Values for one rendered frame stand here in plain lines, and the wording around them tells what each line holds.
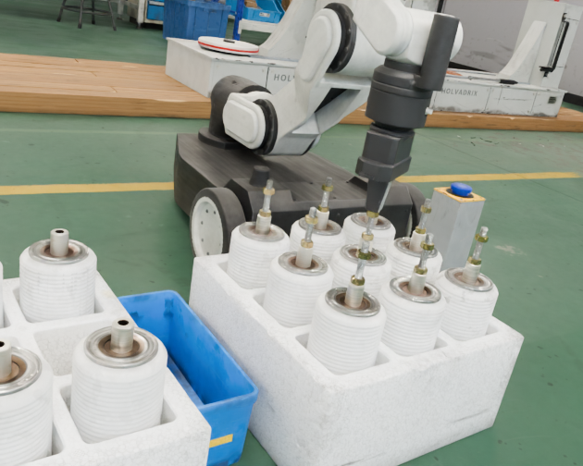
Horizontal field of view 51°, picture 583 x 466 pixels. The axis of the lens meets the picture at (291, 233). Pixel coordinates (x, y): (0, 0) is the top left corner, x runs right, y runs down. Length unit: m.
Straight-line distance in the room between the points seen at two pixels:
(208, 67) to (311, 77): 1.61
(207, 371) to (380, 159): 0.41
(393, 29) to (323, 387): 0.47
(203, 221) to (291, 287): 0.55
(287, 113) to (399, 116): 0.66
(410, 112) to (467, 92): 3.06
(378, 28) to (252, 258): 0.39
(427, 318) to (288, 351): 0.20
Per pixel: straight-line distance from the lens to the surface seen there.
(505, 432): 1.14
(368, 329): 0.80
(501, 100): 4.18
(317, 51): 1.32
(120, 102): 2.71
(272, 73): 3.05
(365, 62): 1.33
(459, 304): 0.96
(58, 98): 2.64
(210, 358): 0.96
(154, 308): 1.06
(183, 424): 0.69
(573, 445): 1.18
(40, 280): 0.84
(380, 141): 0.88
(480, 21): 7.57
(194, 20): 5.36
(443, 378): 0.93
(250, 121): 1.56
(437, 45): 0.85
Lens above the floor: 0.63
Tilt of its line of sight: 22 degrees down
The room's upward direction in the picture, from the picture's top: 10 degrees clockwise
